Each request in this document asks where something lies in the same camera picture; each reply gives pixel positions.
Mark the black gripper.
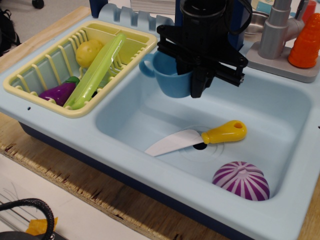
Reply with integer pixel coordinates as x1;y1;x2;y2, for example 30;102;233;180
156;0;248;98

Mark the blue plastic cup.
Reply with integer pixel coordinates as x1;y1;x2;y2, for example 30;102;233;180
138;51;193;98

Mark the light blue toy sink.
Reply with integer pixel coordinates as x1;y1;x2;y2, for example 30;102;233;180
0;17;320;240

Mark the pale yellow drying rack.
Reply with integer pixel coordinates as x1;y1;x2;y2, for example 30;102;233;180
3;20;157;118

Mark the steel bowl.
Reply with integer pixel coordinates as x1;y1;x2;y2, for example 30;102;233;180
245;11;269;36

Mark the grey toy faucet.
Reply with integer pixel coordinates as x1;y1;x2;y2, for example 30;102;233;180
246;0;320;83

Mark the green plastic celery stick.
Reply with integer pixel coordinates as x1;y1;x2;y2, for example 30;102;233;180
63;33;127;110

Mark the light blue plate holder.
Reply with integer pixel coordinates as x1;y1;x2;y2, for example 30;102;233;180
98;3;175;35

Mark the yellow toy potato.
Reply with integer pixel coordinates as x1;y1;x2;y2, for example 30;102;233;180
75;39;104;68

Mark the orange toy carrot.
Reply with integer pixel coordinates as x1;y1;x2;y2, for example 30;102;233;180
288;13;320;69

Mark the purple striped toy onion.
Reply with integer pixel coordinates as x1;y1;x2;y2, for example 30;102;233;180
212;161;270;201

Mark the purple toy eggplant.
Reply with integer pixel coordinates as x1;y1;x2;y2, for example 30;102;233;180
39;76;80;107

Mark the black chair wheel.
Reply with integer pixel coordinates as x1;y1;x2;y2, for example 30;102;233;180
31;0;45;10

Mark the black bag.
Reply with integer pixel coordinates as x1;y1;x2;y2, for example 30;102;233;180
0;9;21;57

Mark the yellow tape piece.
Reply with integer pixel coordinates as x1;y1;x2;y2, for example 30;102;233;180
25;219;48;236

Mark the yellow handled toy knife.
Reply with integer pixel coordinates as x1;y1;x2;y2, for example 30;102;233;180
144;120;247;157

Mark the black braided cable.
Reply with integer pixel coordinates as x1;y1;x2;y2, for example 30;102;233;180
0;198;55;240

